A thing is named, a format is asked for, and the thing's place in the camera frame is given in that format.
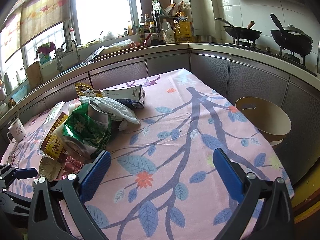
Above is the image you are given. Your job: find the yellow snack wrapper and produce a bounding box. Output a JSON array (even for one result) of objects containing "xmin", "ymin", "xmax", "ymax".
[{"xmin": 75, "ymin": 82, "xmax": 104, "ymax": 98}]

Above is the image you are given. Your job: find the yellow cooking oil bottle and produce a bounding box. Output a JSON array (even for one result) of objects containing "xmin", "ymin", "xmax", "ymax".
[{"xmin": 175, "ymin": 11, "xmax": 193, "ymax": 43}]

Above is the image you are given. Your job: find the white enamel mug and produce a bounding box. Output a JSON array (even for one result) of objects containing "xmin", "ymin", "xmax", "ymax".
[{"xmin": 7, "ymin": 118, "xmax": 26, "ymax": 143}]

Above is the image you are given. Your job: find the pink floral tablecloth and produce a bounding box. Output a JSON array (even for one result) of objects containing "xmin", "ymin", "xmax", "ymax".
[{"xmin": 1, "ymin": 78, "xmax": 294, "ymax": 239}]

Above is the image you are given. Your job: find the white plastic jug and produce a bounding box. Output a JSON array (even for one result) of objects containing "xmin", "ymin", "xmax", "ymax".
[{"xmin": 161, "ymin": 19, "xmax": 175, "ymax": 44}]

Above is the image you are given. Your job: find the red snack wrapper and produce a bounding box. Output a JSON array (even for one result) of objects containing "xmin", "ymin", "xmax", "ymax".
[{"xmin": 61, "ymin": 155, "xmax": 84, "ymax": 179}]

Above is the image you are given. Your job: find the dark soy sauce bottle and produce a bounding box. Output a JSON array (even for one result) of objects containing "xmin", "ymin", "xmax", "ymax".
[{"xmin": 149, "ymin": 22, "xmax": 159, "ymax": 46}]

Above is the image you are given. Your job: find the yellow red cardboard box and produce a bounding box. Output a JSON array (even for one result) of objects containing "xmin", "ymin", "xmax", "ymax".
[{"xmin": 40, "ymin": 112, "xmax": 68, "ymax": 163}]

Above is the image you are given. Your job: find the black wok with lid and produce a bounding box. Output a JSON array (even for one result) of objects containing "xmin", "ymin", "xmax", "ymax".
[{"xmin": 270, "ymin": 14, "xmax": 313, "ymax": 56}]

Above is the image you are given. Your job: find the black wok wooden handle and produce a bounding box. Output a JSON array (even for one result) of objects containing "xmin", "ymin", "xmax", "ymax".
[{"xmin": 215, "ymin": 17, "xmax": 261, "ymax": 42}]

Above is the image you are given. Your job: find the green foil snack bag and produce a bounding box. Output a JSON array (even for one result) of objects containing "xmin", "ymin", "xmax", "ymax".
[{"xmin": 62, "ymin": 100, "xmax": 112, "ymax": 159}]

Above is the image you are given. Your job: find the wooden cutting board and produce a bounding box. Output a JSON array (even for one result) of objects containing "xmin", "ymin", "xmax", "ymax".
[{"xmin": 25, "ymin": 61, "xmax": 43, "ymax": 90}]

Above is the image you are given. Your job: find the white crumpled plastic bag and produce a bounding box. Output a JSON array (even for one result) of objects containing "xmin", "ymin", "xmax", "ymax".
[{"xmin": 79, "ymin": 95, "xmax": 140, "ymax": 125}]

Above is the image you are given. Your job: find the patterned roller blind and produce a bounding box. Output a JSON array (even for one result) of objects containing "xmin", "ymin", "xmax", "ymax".
[{"xmin": 1, "ymin": 0, "xmax": 71, "ymax": 61}]

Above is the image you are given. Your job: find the gas stove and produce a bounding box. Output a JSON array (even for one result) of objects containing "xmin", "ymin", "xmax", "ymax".
[{"xmin": 209, "ymin": 42, "xmax": 318, "ymax": 78}]

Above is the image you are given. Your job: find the beige round trash bin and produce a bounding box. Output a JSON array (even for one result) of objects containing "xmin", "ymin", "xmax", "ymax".
[{"xmin": 235, "ymin": 96, "xmax": 292, "ymax": 148}]

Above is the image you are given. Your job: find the silver kitchen faucet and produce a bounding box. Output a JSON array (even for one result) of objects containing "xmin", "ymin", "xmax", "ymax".
[{"xmin": 54, "ymin": 39, "xmax": 82, "ymax": 74}]

